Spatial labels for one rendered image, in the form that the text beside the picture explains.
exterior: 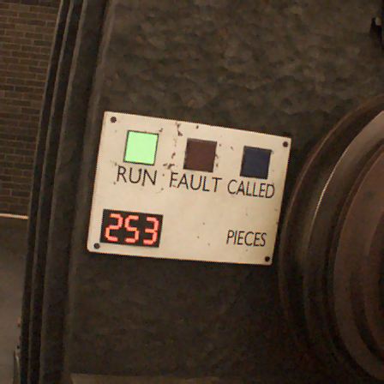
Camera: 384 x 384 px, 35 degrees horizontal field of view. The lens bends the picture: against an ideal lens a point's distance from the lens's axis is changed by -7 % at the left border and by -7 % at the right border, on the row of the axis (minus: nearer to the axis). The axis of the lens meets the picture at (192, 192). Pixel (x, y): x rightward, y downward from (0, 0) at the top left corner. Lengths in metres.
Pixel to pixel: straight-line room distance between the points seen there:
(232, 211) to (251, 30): 0.25
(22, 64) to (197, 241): 5.99
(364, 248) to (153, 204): 0.28
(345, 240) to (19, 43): 6.17
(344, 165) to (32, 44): 6.14
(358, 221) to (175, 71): 0.31
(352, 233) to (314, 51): 0.29
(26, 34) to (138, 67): 5.99
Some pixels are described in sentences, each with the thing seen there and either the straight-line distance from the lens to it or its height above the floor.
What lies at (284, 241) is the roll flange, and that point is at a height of 1.11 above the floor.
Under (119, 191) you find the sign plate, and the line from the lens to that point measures 0.81.
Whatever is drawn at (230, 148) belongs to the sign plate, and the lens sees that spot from 0.85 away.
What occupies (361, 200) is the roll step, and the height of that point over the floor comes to 1.18.
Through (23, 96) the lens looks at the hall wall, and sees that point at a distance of 6.76.
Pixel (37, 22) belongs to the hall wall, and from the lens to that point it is 6.82.
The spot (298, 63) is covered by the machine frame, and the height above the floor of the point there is 1.35.
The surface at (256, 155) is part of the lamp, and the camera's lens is 0.86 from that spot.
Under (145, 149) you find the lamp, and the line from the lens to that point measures 0.81.
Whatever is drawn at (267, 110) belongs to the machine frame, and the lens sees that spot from 0.89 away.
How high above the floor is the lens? 1.24
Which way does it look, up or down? 6 degrees down
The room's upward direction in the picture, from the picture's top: 8 degrees clockwise
